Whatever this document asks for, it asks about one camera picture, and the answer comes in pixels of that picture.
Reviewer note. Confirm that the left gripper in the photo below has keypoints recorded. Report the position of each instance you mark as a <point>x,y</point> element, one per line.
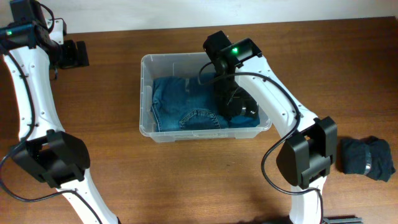
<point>72,59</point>

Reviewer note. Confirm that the dark blue jeans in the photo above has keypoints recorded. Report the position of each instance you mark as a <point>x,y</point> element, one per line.
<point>182,104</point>

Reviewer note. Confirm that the black garment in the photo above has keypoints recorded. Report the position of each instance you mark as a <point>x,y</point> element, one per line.
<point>232,100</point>

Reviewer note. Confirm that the teal blue shirt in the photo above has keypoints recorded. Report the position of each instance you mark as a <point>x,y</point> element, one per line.
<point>242,121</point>

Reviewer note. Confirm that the dark navy garment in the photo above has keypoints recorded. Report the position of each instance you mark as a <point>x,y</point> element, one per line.
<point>370,156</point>

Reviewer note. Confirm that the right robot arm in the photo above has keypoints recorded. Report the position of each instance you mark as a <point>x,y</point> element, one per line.
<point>307,143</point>

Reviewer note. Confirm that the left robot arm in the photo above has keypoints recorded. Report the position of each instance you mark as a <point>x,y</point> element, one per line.
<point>35,49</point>

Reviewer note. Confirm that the clear plastic storage bin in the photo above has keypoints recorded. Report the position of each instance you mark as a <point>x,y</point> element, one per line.
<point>185,65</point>

